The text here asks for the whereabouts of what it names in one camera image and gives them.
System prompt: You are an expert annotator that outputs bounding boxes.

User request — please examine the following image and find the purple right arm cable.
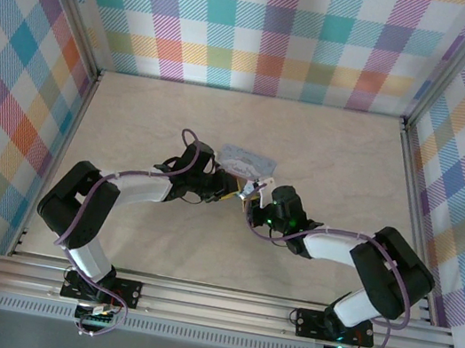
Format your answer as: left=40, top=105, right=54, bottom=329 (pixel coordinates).
left=224, top=210, right=425, bottom=348

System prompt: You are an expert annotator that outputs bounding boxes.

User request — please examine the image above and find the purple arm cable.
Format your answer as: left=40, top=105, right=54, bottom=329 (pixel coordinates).
left=224, top=210, right=425, bottom=348
left=36, top=108, right=206, bottom=348

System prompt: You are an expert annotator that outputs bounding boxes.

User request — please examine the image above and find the long aluminium base rail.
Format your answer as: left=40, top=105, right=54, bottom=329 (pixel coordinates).
left=0, top=247, right=464, bottom=348

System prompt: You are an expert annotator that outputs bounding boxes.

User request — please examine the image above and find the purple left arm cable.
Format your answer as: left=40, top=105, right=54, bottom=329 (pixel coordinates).
left=36, top=108, right=206, bottom=348

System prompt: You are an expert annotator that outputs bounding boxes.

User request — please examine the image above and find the aluminium side rail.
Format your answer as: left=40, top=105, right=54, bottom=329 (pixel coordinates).
left=9, top=59, right=106, bottom=266
left=366, top=116, right=465, bottom=328

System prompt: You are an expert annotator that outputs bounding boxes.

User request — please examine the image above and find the grey slotted cable duct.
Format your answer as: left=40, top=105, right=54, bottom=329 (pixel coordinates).
left=0, top=292, right=317, bottom=348

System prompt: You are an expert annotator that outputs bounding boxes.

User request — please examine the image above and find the aluminium frame post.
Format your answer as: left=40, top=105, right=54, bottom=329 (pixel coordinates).
left=401, top=0, right=465, bottom=138
left=12, top=0, right=116, bottom=81

